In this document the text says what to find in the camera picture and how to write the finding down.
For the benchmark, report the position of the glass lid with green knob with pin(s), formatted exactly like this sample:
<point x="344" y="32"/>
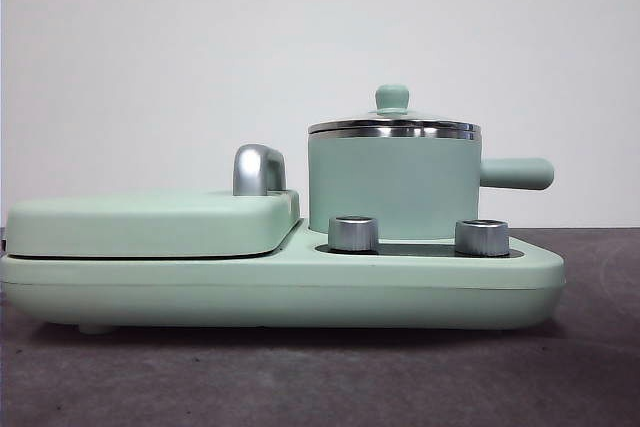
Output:
<point x="392" y="97"/>

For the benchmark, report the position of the silver control knob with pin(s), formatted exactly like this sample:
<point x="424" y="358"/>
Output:
<point x="352" y="234"/>
<point x="481" y="238"/>

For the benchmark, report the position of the mint green breakfast machine base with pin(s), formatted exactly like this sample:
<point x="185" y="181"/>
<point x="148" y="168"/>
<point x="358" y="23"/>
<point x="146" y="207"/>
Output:
<point x="425" y="292"/>

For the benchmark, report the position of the mint green griddle cover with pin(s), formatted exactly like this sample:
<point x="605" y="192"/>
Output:
<point x="150" y="227"/>

